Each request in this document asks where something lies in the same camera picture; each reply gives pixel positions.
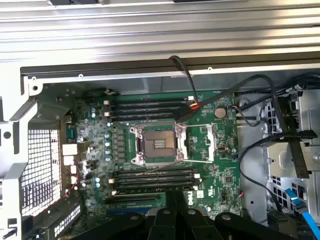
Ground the black expansion slot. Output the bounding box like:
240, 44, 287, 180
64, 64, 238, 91
104, 194, 165, 205

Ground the green Dell motherboard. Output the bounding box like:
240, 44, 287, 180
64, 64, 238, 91
59, 91, 243, 226

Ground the silver CPU socket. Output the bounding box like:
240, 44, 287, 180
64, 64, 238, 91
129, 123, 189, 166

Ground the metal socket cover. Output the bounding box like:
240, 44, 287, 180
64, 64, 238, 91
183, 121, 218, 165

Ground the black plastic shroud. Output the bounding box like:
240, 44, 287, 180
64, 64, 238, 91
266, 209, 316, 240

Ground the round coin battery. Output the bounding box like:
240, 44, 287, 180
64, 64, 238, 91
214, 106, 227, 119

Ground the open grey PC case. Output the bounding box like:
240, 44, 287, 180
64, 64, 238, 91
0, 56, 320, 240

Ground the metal optical drive cage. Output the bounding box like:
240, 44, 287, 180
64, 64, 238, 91
259, 86, 320, 226

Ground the blue SATA wire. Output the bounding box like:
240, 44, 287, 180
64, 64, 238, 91
284, 188, 315, 240

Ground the black SATA wire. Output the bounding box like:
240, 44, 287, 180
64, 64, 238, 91
176, 74, 318, 180

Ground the thin black red-tipped wire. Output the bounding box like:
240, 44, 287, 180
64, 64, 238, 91
168, 55, 201, 111

